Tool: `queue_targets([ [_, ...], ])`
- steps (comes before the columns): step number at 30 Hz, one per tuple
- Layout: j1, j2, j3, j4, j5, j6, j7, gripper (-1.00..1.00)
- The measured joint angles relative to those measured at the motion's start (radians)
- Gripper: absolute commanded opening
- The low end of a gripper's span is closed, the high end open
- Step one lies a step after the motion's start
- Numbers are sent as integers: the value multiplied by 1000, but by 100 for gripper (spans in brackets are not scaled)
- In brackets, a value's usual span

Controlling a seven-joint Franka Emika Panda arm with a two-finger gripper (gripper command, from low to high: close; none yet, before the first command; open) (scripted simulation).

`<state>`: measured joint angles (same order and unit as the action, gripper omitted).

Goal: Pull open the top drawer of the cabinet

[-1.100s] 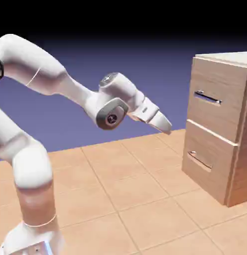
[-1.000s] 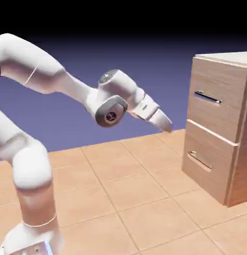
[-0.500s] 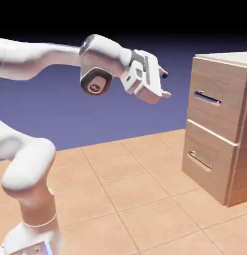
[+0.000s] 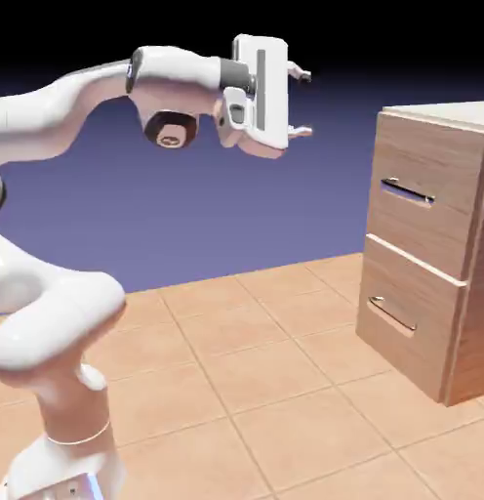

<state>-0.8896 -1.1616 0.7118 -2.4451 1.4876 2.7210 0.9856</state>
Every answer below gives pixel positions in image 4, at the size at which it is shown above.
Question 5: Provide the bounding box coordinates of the wood drawer front with dark handle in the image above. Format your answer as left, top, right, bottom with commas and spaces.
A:
365, 109, 484, 282

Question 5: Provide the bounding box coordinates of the light wood cabinet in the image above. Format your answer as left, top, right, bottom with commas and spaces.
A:
355, 100, 484, 408

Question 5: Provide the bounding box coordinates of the dark metal drawer handle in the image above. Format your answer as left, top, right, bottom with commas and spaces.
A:
381, 177, 436, 205

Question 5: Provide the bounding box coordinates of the wood drawer front with pale handle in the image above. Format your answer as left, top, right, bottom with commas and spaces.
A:
355, 232, 468, 405

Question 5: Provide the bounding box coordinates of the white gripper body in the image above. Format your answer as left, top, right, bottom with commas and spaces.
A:
230, 33, 290, 150

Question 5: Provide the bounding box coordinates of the pale metal drawer handle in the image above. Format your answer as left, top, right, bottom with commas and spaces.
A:
368, 296, 418, 333

